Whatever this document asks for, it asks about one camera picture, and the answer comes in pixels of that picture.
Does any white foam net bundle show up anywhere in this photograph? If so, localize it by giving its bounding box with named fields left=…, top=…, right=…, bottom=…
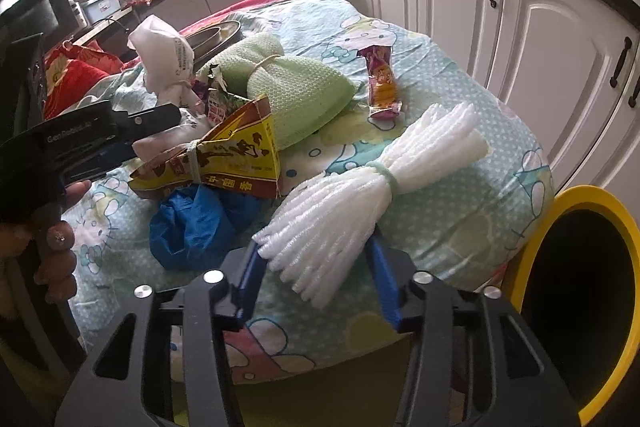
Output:
left=253, top=102, right=489, bottom=310

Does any yellow red paper box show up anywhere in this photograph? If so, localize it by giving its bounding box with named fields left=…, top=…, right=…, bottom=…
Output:
left=129, top=95, right=280, bottom=198

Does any black microwave oven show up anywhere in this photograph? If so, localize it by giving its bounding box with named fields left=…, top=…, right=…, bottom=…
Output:
left=1, top=0, right=80, bottom=53

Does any green foam net bundle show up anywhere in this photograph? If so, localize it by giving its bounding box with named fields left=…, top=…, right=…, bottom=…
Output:
left=195, top=31, right=356, bottom=150

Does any purple green snack wrapper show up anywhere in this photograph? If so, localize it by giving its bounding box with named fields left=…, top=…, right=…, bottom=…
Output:
left=192, top=64, right=250, bottom=128

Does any cartoon print tablecloth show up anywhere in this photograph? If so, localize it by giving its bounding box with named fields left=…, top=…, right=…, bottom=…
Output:
left=66, top=0, right=554, bottom=384

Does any red floral cushion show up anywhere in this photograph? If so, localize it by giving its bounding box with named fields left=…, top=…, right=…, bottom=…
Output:
left=43, top=41, right=124, bottom=119

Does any blue crumpled glove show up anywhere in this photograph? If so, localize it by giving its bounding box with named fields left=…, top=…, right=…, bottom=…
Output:
left=149, top=184, right=262, bottom=271

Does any pink orange snack wrapper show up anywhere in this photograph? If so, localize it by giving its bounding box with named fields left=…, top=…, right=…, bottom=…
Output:
left=358, top=46, right=402, bottom=120

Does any round metal tray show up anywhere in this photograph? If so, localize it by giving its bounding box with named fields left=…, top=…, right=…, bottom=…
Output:
left=186, top=20, right=243, bottom=70

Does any person's left hand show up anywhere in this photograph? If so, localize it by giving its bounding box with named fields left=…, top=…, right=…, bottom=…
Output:
left=1, top=180, right=92, bottom=320

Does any yellow rimmed trash bin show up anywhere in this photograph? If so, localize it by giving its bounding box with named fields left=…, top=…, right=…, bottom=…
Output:
left=502, top=185, right=639, bottom=426

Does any white plastic bag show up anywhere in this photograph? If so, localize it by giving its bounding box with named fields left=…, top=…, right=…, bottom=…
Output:
left=128, top=15, right=204, bottom=114

